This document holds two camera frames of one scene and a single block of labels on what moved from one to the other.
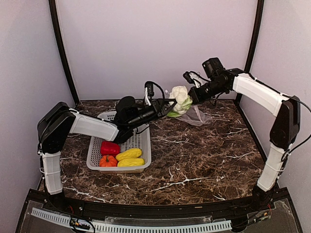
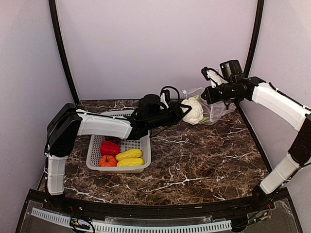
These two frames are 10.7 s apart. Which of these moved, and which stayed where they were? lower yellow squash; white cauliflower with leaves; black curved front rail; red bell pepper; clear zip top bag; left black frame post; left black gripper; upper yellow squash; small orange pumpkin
Moved: white cauliflower with leaves; clear zip top bag; left black gripper
Stayed: lower yellow squash; black curved front rail; small orange pumpkin; upper yellow squash; red bell pepper; left black frame post
